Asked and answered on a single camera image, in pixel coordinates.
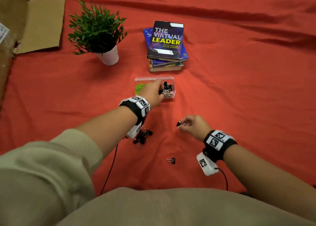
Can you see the person's right hand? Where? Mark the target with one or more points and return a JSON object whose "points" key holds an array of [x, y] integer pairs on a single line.
{"points": [[195, 127]]}

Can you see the person's left hand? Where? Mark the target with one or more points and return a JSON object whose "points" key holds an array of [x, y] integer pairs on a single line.
{"points": [[151, 93]]}

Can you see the pile of green paper clips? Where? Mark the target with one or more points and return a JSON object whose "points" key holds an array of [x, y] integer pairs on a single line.
{"points": [[139, 88]]}

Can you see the clear two-compartment plastic box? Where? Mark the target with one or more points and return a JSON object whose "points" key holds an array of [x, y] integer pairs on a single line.
{"points": [[148, 79]]}

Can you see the single black binder clip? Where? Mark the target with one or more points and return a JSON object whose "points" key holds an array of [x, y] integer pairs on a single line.
{"points": [[173, 161], [178, 124]]}

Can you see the cluster of black binder clips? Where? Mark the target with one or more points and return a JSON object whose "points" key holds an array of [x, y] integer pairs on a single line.
{"points": [[142, 140]]}

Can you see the person's left forearm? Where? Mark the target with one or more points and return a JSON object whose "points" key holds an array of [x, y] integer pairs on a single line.
{"points": [[106, 132]]}

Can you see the person's right forearm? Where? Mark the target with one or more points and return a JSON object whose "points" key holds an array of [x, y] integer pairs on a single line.
{"points": [[266, 179]]}

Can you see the brown cardboard box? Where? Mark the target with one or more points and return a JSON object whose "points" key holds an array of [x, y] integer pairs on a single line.
{"points": [[42, 23]]}

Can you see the left black marker wristband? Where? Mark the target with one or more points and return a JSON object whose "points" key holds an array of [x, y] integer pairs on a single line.
{"points": [[133, 107]]}

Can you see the black marker wristband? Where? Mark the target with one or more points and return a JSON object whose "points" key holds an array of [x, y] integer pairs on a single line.
{"points": [[217, 151], [133, 107]]}

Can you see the olive brown book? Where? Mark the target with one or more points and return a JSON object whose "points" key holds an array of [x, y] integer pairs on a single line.
{"points": [[165, 69]]}

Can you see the blue and yellow book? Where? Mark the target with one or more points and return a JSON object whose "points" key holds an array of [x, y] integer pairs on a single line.
{"points": [[163, 63]]}

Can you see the right black marker wristband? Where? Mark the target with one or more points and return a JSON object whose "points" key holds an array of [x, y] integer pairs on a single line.
{"points": [[217, 151]]}

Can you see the black book with yellow print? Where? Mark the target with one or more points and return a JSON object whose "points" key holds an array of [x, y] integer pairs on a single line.
{"points": [[165, 48]]}

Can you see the red cloth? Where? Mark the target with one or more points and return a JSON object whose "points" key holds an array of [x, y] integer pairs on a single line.
{"points": [[247, 85]]}

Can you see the green plant in white pot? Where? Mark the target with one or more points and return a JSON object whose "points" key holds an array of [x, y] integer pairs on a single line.
{"points": [[96, 28]]}

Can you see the beige sweater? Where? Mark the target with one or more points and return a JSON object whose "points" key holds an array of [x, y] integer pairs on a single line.
{"points": [[158, 208]]}

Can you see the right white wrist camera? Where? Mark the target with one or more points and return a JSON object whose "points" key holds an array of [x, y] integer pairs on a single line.
{"points": [[207, 166]]}

